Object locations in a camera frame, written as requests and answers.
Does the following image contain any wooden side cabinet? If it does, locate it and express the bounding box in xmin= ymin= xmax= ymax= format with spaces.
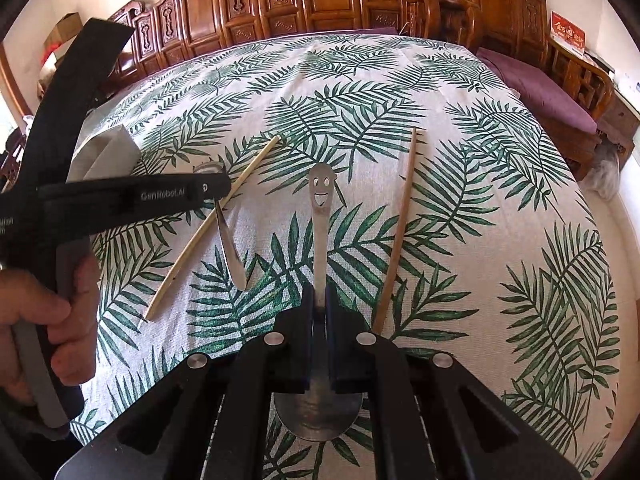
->
xmin=545 ymin=35 xmax=640 ymax=181

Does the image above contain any person's left hand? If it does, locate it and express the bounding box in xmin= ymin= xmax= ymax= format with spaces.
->
xmin=0 ymin=255 xmax=102 ymax=405

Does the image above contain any carved wooden chair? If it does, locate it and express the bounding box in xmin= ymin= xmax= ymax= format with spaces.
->
xmin=400 ymin=0 xmax=481 ymax=52

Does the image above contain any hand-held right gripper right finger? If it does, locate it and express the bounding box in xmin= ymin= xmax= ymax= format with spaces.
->
xmin=324 ymin=289 xmax=583 ymax=480

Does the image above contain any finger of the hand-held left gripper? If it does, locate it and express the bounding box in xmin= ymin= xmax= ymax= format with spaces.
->
xmin=122 ymin=171 xmax=233 ymax=217

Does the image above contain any red box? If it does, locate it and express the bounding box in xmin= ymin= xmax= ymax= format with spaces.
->
xmin=550 ymin=10 xmax=587 ymax=59

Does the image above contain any brown wooden chopstick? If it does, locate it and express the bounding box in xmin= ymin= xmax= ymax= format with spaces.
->
xmin=372 ymin=127 xmax=419 ymax=334

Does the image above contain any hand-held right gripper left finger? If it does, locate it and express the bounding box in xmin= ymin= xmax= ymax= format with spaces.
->
xmin=55 ymin=289 xmax=317 ymax=480

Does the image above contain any purple cushion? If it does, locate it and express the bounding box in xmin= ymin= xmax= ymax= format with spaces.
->
xmin=360 ymin=27 xmax=599 ymax=136

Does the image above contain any cardboard box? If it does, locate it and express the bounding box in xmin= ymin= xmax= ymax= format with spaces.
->
xmin=40 ymin=12 xmax=84 ymax=59

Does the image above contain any light bamboo chopstick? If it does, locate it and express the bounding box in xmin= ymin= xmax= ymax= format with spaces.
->
xmin=144 ymin=135 xmax=281 ymax=322

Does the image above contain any plain metal spoon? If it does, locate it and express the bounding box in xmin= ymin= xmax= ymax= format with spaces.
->
xmin=192 ymin=161 xmax=249 ymax=291

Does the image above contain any leaf print tablecloth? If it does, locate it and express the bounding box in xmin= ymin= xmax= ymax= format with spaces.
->
xmin=70 ymin=32 xmax=621 ymax=480

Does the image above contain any white plastic bag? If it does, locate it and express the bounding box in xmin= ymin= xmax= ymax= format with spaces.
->
xmin=585 ymin=140 xmax=626 ymax=192

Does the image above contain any grey rectangular tray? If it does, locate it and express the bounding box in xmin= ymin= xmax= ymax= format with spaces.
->
xmin=65 ymin=127 xmax=139 ymax=181

